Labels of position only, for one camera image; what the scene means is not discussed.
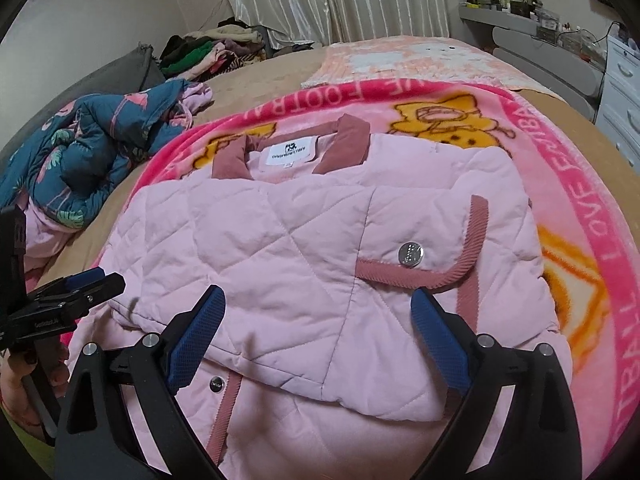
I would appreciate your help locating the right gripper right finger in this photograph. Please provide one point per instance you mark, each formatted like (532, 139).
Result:
(516, 418)

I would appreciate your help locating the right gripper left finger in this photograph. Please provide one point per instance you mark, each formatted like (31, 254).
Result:
(96, 438)

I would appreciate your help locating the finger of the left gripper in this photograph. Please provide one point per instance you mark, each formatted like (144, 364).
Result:
(78, 291)
(20, 326)

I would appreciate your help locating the pink quilted jacket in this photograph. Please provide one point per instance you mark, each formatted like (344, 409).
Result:
(318, 241)

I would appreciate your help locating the pile of mixed clothes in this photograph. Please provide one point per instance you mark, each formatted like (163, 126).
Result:
(201, 55)

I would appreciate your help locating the person's left hand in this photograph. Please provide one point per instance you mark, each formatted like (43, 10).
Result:
(14, 398)

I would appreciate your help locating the blue floral padded garment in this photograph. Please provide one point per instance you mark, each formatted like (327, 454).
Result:
(70, 165)

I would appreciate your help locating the pink cartoon fleece blanket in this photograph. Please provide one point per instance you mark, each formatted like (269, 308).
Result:
(591, 263)

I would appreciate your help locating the grey bed headboard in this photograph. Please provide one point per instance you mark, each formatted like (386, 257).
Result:
(132, 72)

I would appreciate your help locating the white drawer dresser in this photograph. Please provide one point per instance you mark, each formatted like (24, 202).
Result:
(618, 114)

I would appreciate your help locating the grey curved vanity desk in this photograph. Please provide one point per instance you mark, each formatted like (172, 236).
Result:
(512, 39)

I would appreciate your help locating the peach floral pillow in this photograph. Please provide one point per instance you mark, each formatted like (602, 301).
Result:
(410, 57)

